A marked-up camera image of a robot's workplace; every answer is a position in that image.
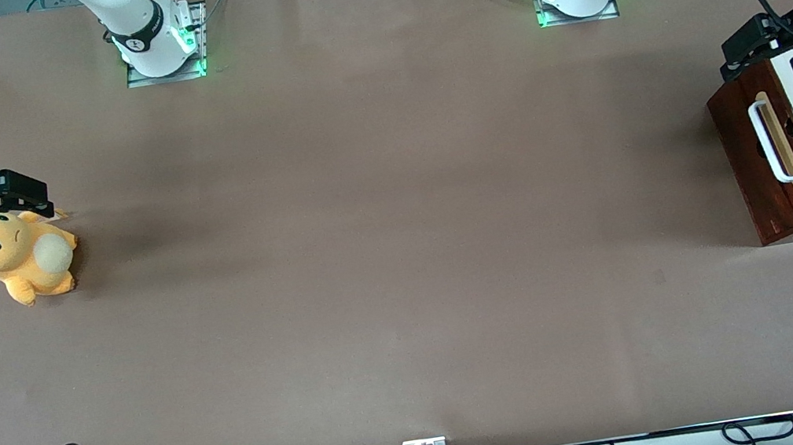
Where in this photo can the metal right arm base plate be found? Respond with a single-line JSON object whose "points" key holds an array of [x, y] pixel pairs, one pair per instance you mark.
{"points": [[167, 77]]}

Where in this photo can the orange plush toy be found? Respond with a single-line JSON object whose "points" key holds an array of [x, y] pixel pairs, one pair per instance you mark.
{"points": [[20, 258]]}

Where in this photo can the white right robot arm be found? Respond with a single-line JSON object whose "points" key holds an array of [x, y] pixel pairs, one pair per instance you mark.
{"points": [[147, 31]]}

